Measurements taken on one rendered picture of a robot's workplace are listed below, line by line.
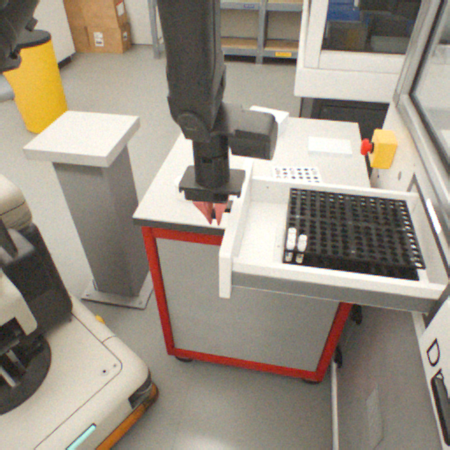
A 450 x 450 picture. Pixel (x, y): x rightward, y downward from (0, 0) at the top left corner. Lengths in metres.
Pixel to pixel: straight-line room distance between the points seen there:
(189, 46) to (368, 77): 1.06
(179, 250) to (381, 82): 0.90
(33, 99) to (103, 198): 1.86
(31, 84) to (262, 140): 2.64
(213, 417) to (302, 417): 0.31
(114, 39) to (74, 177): 3.70
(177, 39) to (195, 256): 0.65
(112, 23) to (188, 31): 4.49
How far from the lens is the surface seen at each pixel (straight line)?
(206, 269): 0.99
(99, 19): 4.94
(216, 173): 0.57
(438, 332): 0.60
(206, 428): 1.40
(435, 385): 0.52
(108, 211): 1.36
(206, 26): 0.39
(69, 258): 1.98
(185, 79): 0.44
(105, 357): 1.24
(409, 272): 0.67
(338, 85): 1.41
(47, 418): 1.21
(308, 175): 0.98
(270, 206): 0.79
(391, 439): 0.87
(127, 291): 1.68
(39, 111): 3.14
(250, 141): 0.52
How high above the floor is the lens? 1.32
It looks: 42 degrees down
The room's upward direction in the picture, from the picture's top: straight up
